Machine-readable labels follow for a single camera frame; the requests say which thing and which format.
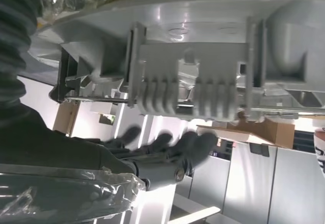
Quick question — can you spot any brown cardboard panel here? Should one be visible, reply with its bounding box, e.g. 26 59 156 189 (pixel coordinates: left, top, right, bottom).
53 101 81 138

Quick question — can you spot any open cardboard box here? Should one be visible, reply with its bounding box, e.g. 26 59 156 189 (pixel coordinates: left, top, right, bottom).
197 116 296 150

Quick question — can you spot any white ceiling light bar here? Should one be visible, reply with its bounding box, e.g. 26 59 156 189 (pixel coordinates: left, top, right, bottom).
166 205 222 224

